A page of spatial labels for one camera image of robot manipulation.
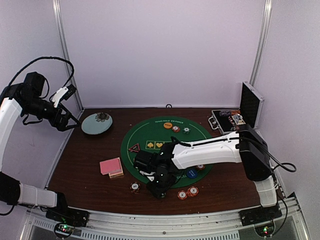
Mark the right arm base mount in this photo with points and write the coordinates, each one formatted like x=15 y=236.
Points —
x=259 y=214

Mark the green chips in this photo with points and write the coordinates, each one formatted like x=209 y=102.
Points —
x=186 y=130

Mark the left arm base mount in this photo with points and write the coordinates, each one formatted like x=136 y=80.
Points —
x=72 y=217

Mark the round green poker mat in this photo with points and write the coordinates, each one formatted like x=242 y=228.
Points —
x=151 y=135

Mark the aluminium frame post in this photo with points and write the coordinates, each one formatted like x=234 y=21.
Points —
x=264 y=30
x=64 y=48

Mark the black white chip stack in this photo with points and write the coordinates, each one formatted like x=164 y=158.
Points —
x=135 y=187

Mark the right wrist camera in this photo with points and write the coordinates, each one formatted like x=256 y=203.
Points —
x=150 y=176

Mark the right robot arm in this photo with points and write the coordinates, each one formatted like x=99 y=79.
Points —
x=241 y=146

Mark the aluminium poker chip case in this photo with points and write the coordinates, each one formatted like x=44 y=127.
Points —
x=227 y=120

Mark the orange chip stack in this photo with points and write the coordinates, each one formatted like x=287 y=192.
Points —
x=193 y=191

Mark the playing card box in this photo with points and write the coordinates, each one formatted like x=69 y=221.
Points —
x=116 y=174

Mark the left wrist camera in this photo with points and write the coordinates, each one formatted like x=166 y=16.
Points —
x=64 y=93

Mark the right aluminium frame post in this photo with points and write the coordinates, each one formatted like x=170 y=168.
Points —
x=264 y=30

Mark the light blue flower plate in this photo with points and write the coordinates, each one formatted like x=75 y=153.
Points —
x=96 y=123

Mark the orange big blind button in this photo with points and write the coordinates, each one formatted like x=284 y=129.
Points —
x=167 y=125

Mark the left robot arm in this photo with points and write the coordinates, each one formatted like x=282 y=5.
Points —
x=22 y=100

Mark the triangular black red dealer button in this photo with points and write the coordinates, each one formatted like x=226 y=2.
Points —
x=135 y=148

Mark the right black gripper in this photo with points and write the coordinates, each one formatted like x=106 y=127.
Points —
x=157 y=192

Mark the aluminium front rail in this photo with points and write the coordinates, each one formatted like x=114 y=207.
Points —
x=224 y=225

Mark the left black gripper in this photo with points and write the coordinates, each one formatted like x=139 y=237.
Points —
x=60 y=125

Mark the red playing card deck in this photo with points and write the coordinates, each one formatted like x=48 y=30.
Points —
x=110 y=166

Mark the left aluminium frame post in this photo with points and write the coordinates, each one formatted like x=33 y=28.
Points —
x=64 y=48

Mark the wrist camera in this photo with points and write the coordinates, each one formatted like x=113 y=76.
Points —
x=150 y=176
x=64 y=93

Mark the blue small blind button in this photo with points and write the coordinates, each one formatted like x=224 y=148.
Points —
x=192 y=174

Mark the red chips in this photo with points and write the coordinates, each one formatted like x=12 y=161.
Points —
x=182 y=195
x=200 y=167
x=176 y=129

